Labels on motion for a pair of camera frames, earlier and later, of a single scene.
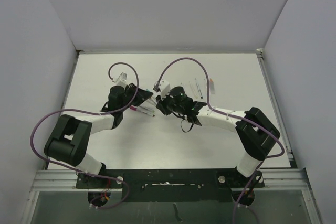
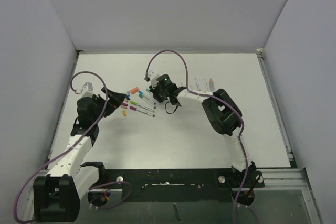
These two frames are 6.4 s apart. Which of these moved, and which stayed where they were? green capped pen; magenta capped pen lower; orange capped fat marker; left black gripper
Moved: left black gripper
Stayed: green capped pen; orange capped fat marker; magenta capped pen lower
